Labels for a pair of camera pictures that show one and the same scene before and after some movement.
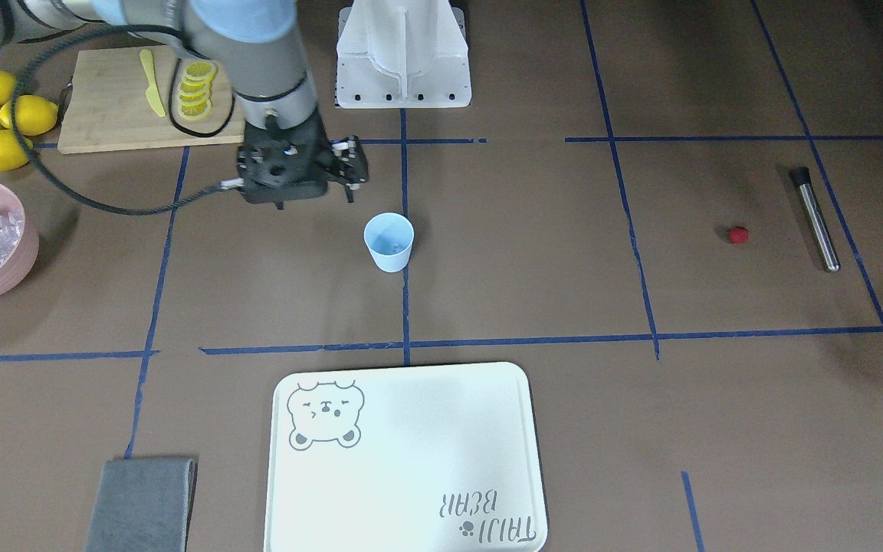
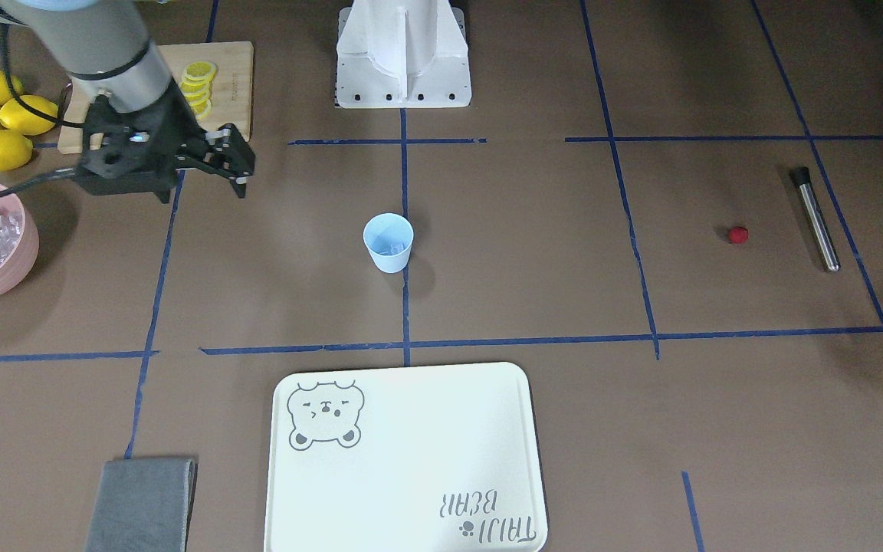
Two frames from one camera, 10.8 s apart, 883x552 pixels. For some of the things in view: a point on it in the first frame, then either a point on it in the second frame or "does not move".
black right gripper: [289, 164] to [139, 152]
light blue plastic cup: [389, 238] does not move
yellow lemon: [34, 115] does not move
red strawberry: [738, 234] does not move
